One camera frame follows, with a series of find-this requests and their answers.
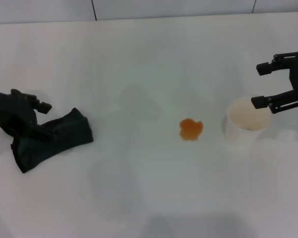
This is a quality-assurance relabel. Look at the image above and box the white paper cup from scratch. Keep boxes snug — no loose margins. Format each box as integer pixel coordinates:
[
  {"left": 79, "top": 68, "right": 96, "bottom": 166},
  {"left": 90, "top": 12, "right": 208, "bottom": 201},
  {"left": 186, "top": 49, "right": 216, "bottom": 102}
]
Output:
[{"left": 224, "top": 96, "right": 272, "bottom": 152}]

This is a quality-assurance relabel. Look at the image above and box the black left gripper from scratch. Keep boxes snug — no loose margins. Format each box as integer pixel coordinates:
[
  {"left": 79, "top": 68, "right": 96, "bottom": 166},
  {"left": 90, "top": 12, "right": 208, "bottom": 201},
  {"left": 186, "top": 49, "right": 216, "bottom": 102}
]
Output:
[{"left": 0, "top": 88, "right": 57, "bottom": 141}]

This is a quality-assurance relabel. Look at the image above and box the brown liquid stain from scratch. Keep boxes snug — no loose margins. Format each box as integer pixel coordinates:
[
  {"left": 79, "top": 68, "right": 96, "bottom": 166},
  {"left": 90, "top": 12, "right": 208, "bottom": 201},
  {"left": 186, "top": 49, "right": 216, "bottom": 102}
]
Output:
[{"left": 179, "top": 118, "right": 204, "bottom": 142}]

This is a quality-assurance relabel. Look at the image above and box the dark blue rag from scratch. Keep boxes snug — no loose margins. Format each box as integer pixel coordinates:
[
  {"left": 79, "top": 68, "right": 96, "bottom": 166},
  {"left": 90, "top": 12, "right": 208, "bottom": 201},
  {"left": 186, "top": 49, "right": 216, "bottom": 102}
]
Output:
[{"left": 10, "top": 107, "right": 94, "bottom": 174}]

